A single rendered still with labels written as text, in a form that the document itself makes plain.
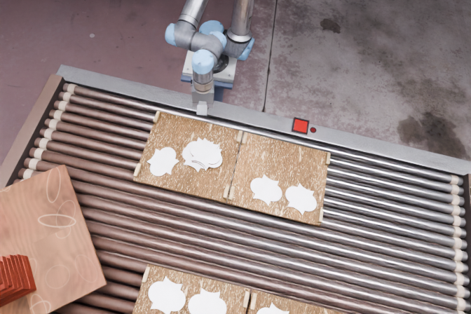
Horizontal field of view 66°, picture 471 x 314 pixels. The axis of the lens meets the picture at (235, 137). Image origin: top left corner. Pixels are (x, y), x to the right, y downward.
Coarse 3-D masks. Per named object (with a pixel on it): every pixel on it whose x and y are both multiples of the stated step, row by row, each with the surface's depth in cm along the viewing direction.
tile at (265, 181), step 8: (264, 176) 160; (256, 184) 158; (264, 184) 159; (272, 184) 159; (256, 192) 157; (264, 192) 157; (272, 192) 157; (280, 192) 158; (264, 200) 156; (272, 200) 156
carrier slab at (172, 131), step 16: (160, 128) 166; (176, 128) 167; (192, 128) 168; (208, 128) 169; (224, 128) 169; (160, 144) 163; (176, 144) 164; (224, 144) 166; (144, 160) 159; (224, 160) 163; (144, 176) 156; (176, 176) 158; (192, 176) 158; (208, 176) 159; (224, 176) 160; (192, 192) 155; (208, 192) 156
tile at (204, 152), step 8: (192, 144) 160; (200, 144) 160; (208, 144) 161; (216, 144) 161; (192, 152) 158; (200, 152) 159; (208, 152) 159; (216, 152) 159; (192, 160) 157; (200, 160) 157; (208, 160) 157; (216, 160) 158
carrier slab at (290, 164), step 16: (256, 144) 167; (272, 144) 168; (288, 144) 169; (240, 160) 163; (256, 160) 164; (272, 160) 165; (288, 160) 166; (304, 160) 166; (320, 160) 167; (240, 176) 160; (256, 176) 161; (272, 176) 162; (288, 176) 162; (304, 176) 163; (320, 176) 164; (240, 192) 157; (320, 192) 160; (256, 208) 155; (272, 208) 155; (288, 208) 156; (320, 208) 157; (320, 224) 154
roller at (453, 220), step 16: (64, 128) 164; (80, 128) 165; (128, 144) 164; (144, 144) 164; (336, 192) 163; (352, 192) 164; (384, 208) 164; (400, 208) 162; (416, 208) 163; (464, 224) 162
